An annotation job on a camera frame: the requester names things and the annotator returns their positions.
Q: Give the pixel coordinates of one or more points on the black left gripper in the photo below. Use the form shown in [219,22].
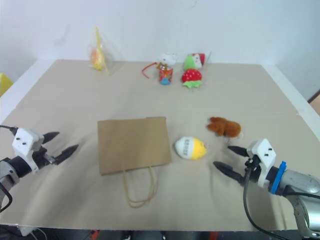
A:
[41,157]

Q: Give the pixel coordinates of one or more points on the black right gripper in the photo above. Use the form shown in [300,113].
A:
[253,170]

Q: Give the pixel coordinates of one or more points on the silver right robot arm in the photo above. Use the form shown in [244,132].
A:
[305,185]

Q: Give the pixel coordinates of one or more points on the blue clamp on arm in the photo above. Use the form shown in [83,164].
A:
[278,177]

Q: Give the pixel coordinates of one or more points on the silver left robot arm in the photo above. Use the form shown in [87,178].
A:
[7,172]

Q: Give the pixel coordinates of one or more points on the clear plastic bag orange toy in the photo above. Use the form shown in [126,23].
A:
[97,58]

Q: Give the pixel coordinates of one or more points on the brown plush toy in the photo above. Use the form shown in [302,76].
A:
[226,127]

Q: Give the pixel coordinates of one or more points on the beige table cloth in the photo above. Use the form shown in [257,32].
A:
[75,105]

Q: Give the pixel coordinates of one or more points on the yellow white plush egg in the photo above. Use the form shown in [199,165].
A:
[191,148]

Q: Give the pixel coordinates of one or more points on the yellow box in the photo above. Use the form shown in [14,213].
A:
[4,83]

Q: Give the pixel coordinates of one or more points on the white block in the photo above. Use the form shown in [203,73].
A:
[26,231]

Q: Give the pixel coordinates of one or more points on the red strawberry plush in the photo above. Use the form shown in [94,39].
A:
[192,75]

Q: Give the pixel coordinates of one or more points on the green santa plush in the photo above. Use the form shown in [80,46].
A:
[192,61]

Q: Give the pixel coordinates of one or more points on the white cat plush toy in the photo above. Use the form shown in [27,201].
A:
[166,73]

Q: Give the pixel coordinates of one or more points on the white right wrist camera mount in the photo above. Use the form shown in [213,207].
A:
[265,152]

